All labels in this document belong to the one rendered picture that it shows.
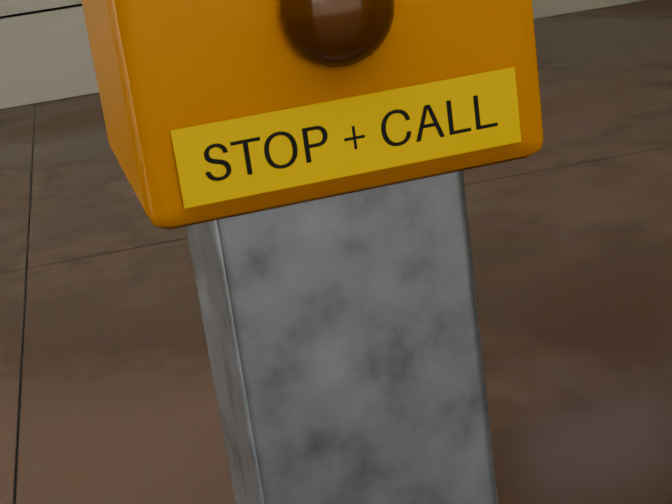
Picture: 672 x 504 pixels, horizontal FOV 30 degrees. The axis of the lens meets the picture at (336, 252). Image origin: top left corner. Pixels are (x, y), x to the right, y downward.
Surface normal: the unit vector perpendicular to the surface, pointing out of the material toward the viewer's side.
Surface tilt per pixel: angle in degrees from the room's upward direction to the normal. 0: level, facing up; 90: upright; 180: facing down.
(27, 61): 90
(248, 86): 90
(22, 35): 90
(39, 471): 0
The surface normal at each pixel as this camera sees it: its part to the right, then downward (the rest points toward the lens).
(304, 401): 0.26, 0.26
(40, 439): -0.13, -0.94
